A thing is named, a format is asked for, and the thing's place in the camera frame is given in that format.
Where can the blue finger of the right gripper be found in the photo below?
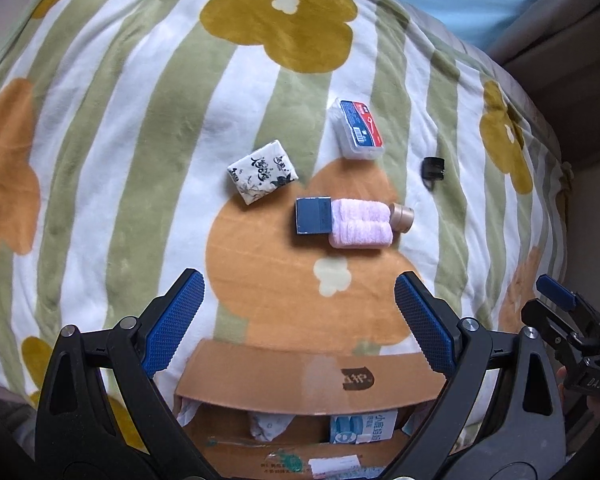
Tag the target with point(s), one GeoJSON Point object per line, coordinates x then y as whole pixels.
{"type": "Point", "coordinates": [555, 292]}

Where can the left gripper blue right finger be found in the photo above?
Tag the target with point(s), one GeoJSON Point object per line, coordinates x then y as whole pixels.
{"type": "Point", "coordinates": [431, 321]}

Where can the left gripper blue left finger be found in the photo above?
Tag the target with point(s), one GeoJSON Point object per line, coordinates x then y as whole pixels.
{"type": "Point", "coordinates": [166, 319]}

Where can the small tan bottle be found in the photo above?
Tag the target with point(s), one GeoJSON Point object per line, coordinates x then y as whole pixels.
{"type": "Point", "coordinates": [401, 218]}

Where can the pink towel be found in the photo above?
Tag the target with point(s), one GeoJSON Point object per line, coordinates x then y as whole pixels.
{"type": "Point", "coordinates": [360, 224]}

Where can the small black cylinder cap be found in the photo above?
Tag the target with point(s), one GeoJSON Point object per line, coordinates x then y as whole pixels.
{"type": "Point", "coordinates": [432, 169]}

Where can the dark blue small box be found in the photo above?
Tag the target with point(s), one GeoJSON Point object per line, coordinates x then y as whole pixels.
{"type": "Point", "coordinates": [313, 215]}

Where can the white patterned tissue pack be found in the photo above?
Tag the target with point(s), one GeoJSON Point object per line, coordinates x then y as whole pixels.
{"type": "Point", "coordinates": [262, 172]}

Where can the dental floss plastic box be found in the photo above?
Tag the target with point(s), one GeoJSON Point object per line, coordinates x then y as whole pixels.
{"type": "Point", "coordinates": [357, 133]}

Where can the light blue white carton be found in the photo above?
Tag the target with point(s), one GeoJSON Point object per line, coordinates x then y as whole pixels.
{"type": "Point", "coordinates": [362, 428]}

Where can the brown cardboard box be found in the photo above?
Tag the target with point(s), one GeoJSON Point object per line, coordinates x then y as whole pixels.
{"type": "Point", "coordinates": [227, 381]}

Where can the white crumpled packet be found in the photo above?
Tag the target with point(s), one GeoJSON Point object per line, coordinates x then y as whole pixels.
{"type": "Point", "coordinates": [266, 427]}

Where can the floral striped fleece blanket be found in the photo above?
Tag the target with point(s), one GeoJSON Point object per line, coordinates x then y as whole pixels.
{"type": "Point", "coordinates": [118, 119]}

